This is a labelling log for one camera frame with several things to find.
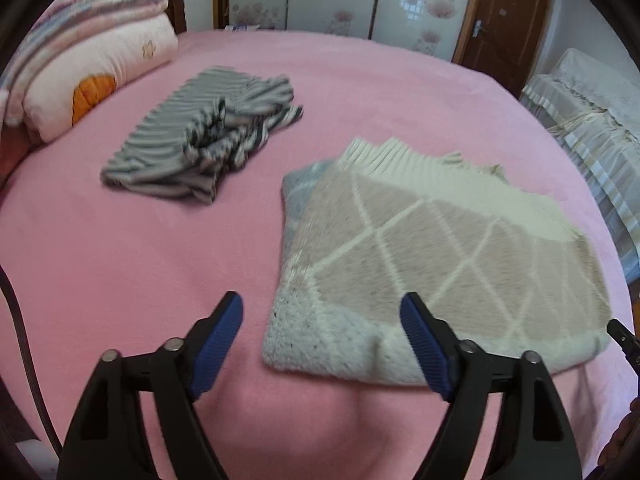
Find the grey white diamond sweater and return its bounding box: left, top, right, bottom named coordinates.
left=262, top=139, right=611, bottom=386

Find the person's right hand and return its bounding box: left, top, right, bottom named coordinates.
left=598, top=396, right=640, bottom=466

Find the pink bed blanket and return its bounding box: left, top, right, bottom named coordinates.
left=1, top=30, right=632, bottom=479

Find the white lace covered furniture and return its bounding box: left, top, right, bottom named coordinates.
left=520, top=48, right=639, bottom=284

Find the brown wooden door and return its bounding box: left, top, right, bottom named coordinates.
left=452, top=0, right=553, bottom=96

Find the black white striped garment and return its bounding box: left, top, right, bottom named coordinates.
left=100, top=66, right=304, bottom=204

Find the pink pillow orange print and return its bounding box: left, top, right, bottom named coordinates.
left=17, top=13, right=178, bottom=143

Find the dark wooden headboard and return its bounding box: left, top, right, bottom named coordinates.
left=165, top=0, right=188, bottom=35

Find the folded striped pink quilt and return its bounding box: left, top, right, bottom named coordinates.
left=1, top=0, right=167, bottom=127

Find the black cable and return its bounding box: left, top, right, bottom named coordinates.
left=0, top=263, right=64, bottom=456

